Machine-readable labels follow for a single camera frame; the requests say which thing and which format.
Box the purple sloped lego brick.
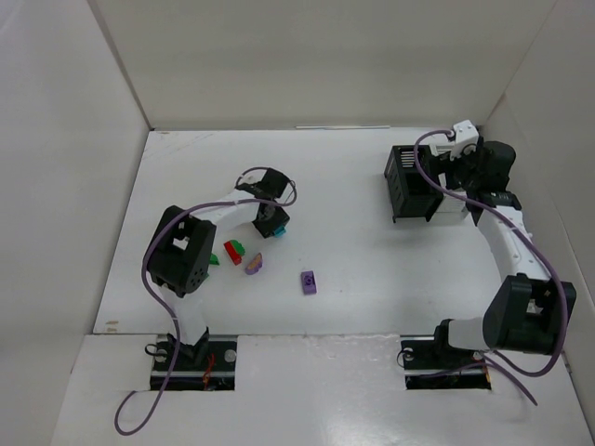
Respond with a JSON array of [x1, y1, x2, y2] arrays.
[[300, 270, 317, 295]]

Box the red and green lego block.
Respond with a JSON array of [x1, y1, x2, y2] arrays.
[[224, 239, 245, 266]]

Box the teal curved lego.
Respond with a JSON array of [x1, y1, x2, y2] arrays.
[[273, 226, 286, 238]]

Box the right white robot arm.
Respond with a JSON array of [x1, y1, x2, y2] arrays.
[[430, 140, 576, 356]]

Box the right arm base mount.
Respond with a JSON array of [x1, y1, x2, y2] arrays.
[[397, 321, 492, 391]]

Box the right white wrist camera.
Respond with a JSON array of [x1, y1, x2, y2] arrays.
[[430, 120, 480, 161]]

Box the black two-cell container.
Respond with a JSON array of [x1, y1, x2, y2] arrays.
[[384, 145, 443, 221]]

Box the purple arched lego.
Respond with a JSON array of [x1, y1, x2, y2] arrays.
[[245, 253, 263, 275]]

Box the white two-cell container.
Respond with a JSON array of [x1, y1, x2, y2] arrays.
[[430, 144, 468, 219]]

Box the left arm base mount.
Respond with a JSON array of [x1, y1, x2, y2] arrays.
[[144, 332, 238, 391]]

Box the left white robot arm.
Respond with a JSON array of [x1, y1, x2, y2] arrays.
[[141, 166, 298, 361]]

